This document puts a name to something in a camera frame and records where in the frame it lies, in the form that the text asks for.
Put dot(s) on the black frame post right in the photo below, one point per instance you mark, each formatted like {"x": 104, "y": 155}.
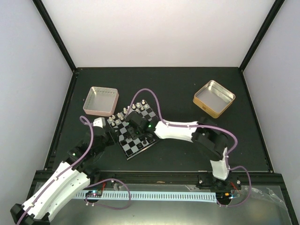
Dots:
{"x": 275, "y": 8}

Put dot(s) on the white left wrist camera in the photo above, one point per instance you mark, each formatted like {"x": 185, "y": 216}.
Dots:
{"x": 99, "y": 122}

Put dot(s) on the pink metal tin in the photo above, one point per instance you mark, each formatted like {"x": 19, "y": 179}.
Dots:
{"x": 101, "y": 101}

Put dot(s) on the white slotted cable duct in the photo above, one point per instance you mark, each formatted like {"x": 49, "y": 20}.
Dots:
{"x": 147, "y": 196}

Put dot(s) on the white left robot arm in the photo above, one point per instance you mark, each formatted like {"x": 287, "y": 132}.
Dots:
{"x": 72, "y": 175}

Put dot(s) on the gold metal tin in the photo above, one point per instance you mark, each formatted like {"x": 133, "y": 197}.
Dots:
{"x": 213, "y": 98}

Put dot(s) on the black frame post left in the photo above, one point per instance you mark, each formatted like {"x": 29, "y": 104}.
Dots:
{"x": 54, "y": 32}

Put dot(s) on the black and white chessboard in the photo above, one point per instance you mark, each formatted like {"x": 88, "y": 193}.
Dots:
{"x": 130, "y": 147}

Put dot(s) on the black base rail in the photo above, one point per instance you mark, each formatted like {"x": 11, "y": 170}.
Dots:
{"x": 202, "y": 180}

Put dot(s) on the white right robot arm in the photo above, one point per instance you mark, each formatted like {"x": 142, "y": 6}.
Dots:
{"x": 210, "y": 140}

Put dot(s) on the black frame post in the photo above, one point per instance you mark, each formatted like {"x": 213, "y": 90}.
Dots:
{"x": 275, "y": 8}
{"x": 54, "y": 32}

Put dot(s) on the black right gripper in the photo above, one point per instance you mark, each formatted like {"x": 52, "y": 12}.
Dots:
{"x": 133, "y": 135}

